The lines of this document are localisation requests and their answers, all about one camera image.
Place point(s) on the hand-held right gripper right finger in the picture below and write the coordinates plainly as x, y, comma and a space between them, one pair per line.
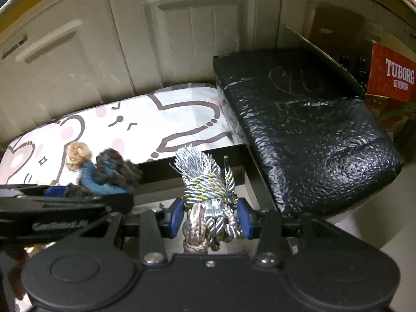
244, 218

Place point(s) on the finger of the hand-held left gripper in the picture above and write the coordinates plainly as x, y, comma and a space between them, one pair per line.
55, 191

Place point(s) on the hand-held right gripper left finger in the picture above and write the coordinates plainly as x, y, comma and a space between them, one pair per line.
174, 218

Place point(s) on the blue and brown yarn bundle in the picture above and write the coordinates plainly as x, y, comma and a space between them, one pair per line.
107, 172

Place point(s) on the cartoon printed mat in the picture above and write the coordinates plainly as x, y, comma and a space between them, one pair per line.
136, 120

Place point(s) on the black padded box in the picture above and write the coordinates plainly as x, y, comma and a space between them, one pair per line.
302, 126

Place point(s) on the cream cabinet door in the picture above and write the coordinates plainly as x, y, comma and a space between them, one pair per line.
65, 55
195, 29
338, 16

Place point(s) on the red carton box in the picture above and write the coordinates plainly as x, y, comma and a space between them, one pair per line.
391, 71

